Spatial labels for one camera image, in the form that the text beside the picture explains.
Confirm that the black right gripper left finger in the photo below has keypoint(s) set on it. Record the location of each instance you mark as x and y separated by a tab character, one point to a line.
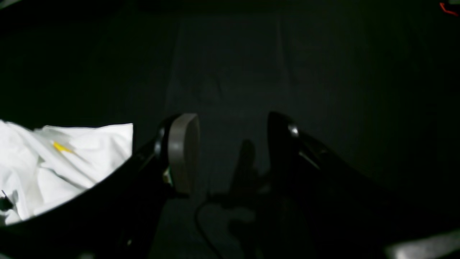
177	151

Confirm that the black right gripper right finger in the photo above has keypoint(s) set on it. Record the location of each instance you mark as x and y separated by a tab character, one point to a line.
282	134

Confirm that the white printed t-shirt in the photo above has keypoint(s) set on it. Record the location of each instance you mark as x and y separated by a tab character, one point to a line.
43	168

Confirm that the black tablecloth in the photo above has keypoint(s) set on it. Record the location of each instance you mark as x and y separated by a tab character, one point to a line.
372	85

